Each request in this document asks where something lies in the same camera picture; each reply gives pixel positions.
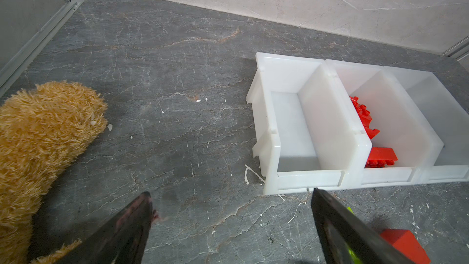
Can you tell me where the white middle plastic bin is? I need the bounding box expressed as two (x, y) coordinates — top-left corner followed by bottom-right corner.
(326, 60), (443, 188)

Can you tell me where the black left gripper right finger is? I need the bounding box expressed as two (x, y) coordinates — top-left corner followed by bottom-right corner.
(311, 188), (412, 264)

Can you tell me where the brown plush teddy bear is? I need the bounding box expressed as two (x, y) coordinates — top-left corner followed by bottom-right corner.
(1, 81), (107, 264)

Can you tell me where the red curved lego piece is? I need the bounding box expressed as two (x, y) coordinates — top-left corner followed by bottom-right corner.
(350, 97), (380, 139)

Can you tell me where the white left plastic bin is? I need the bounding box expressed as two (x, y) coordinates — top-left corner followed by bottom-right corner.
(246, 53), (372, 195)

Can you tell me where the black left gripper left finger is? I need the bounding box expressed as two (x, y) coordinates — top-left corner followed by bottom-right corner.
(57, 191), (154, 264)

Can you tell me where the green lego brick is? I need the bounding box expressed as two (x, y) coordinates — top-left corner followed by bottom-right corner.
(344, 206), (363, 264)

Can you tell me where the white right plastic bin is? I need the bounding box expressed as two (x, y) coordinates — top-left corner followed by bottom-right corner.
(384, 67), (469, 184)

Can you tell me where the white plastic bin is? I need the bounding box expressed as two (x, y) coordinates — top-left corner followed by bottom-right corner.
(384, 67), (469, 184)
(326, 60), (443, 188)
(246, 53), (372, 195)

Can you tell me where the red square lego brick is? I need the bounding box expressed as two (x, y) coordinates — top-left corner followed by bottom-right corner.
(380, 229), (431, 264)

